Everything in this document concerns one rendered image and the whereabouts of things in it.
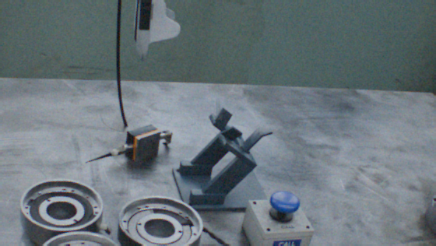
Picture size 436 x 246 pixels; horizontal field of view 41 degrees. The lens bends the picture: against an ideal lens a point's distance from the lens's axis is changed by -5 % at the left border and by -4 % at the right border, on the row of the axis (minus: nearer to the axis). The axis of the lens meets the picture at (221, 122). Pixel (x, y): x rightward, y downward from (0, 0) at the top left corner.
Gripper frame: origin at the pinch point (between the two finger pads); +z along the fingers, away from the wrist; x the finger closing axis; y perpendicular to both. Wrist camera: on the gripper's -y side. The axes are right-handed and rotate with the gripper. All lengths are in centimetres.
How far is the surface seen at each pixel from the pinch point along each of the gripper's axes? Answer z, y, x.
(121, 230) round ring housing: 14.7, -3.0, -24.1
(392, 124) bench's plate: 19, 53, 14
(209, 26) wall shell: 42, 41, 145
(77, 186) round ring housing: 14.2, -8.5, -15.2
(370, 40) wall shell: 46, 117, 152
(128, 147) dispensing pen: 14.9, -0.9, -3.3
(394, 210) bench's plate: 20.2, 39.9, -14.1
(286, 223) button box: 15.0, 18.3, -22.9
